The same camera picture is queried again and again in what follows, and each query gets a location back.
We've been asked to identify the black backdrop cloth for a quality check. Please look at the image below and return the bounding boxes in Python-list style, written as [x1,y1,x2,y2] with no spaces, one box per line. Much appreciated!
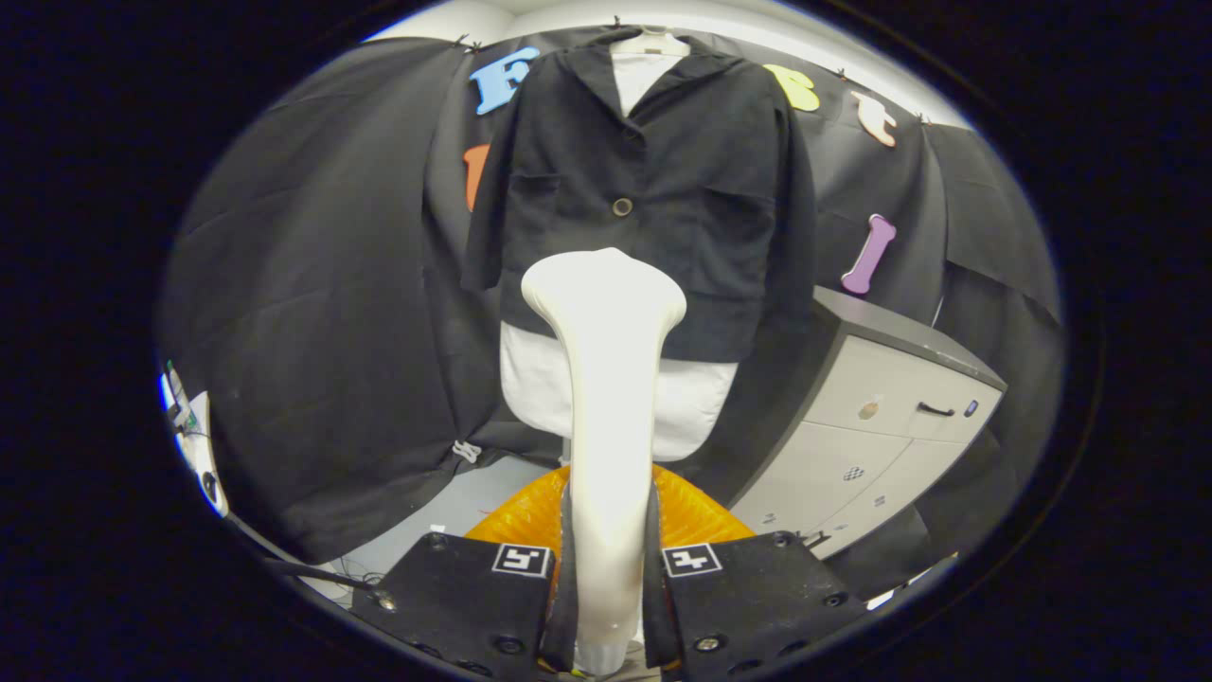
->
[156,27,1066,598]

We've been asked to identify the white shirt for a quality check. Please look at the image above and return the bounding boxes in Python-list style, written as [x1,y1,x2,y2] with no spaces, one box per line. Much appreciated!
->
[500,52,740,463]

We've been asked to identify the tangle of black cables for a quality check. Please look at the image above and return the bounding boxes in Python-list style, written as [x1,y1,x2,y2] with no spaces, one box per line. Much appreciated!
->
[327,557,391,593]

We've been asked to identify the black jacket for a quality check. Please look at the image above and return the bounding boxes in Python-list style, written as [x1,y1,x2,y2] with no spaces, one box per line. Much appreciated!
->
[461,28,817,364]

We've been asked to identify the white device with cables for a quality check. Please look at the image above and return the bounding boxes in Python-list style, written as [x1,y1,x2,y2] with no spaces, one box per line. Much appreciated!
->
[159,358,231,518]

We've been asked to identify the white clothes hanger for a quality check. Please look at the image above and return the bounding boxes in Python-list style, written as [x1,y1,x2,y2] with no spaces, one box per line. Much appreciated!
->
[611,27,690,58]

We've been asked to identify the grey cabinet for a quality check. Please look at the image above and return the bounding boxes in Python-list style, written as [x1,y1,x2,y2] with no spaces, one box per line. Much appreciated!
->
[729,286,1007,560]

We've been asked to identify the white garment steamer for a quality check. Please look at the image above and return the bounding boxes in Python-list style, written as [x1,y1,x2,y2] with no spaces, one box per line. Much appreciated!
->
[521,248,688,675]

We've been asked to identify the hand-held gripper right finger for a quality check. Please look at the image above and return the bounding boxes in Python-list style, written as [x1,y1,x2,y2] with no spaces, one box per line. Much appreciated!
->
[647,466,868,678]

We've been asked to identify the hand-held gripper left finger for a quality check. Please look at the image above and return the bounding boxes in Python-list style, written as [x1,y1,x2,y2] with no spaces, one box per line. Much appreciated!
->
[348,466,579,678]

